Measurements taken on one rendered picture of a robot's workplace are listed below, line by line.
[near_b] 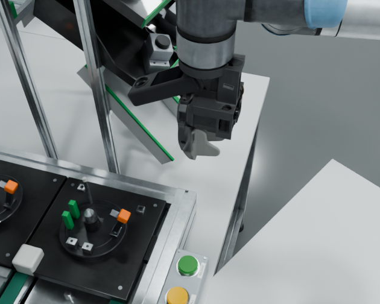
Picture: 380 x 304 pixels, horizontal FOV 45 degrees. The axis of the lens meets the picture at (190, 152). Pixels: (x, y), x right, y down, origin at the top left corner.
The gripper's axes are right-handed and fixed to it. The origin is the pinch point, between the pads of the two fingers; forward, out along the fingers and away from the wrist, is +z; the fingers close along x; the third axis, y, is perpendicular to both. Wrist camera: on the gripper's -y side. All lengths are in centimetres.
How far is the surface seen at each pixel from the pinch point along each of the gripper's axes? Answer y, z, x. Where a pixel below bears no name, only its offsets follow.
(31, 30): -81, 37, 72
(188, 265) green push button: 1.7, 26.0, -6.7
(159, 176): -14.7, 37.2, 21.2
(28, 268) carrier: -27.6, 24.6, -16.9
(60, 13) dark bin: -31.0, -9.6, 18.3
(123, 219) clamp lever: -11.3, 16.4, -5.9
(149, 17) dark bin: -12.1, -13.5, 16.0
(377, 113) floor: 63, 123, 164
